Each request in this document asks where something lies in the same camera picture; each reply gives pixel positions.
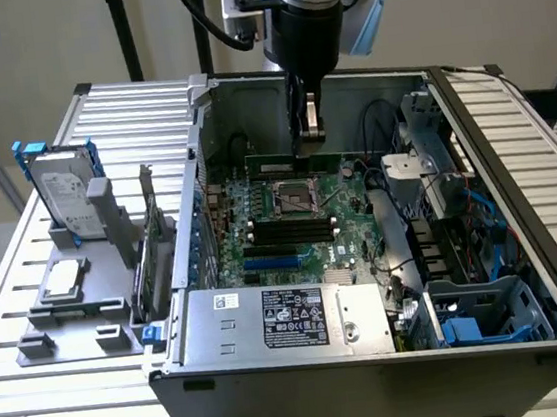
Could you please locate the green graphics card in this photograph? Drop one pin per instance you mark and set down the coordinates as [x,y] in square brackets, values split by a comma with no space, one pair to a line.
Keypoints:
[150,253]

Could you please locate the silver power supply unit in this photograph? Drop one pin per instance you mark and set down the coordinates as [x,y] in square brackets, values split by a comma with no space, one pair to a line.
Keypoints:
[281,321]

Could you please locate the blue disk bay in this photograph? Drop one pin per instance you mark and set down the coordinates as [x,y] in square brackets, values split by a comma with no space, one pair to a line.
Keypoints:
[487,313]

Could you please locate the silver chipset heatsink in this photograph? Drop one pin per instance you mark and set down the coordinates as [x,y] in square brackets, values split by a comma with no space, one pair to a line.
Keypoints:
[339,276]

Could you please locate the silver CPU chip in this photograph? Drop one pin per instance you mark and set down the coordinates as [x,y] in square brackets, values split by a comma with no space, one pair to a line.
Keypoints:
[62,279]

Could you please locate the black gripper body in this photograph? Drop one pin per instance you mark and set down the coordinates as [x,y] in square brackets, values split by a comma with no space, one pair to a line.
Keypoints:
[308,39]

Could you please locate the black expansion slot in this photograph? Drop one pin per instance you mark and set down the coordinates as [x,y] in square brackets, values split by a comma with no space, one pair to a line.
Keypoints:
[268,251]

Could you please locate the green motherboard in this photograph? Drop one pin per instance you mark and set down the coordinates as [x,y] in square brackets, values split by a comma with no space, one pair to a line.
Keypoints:
[295,226]

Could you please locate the open black PC case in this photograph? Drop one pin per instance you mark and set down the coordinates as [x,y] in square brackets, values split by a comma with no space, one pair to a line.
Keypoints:
[365,259]

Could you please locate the CPU socket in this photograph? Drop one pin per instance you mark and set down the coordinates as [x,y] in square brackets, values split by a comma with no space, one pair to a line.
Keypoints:
[291,198]

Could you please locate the grey parts rack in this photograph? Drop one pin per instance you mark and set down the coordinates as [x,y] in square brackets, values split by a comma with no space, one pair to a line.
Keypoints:
[91,290]

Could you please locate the green RAM stick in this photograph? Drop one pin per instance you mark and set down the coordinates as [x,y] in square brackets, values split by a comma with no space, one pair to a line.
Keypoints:
[293,161]

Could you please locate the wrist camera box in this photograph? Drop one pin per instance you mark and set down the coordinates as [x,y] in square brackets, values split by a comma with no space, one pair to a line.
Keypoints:
[242,16]

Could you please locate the silver hard disk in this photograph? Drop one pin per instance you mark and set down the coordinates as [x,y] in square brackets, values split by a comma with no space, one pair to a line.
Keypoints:
[68,192]

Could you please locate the blue expansion slot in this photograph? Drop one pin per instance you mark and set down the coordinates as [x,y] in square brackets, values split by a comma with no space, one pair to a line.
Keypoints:
[271,264]

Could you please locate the grey metal drive cage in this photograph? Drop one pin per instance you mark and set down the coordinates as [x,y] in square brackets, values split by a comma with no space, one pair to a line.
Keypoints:
[418,152]

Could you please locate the black pole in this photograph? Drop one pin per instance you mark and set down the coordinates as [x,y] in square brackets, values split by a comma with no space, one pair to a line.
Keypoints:
[123,32]
[199,26]

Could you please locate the black RAM slot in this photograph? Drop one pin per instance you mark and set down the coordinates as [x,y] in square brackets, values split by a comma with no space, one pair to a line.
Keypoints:
[292,220]
[292,239]
[292,226]
[292,232]

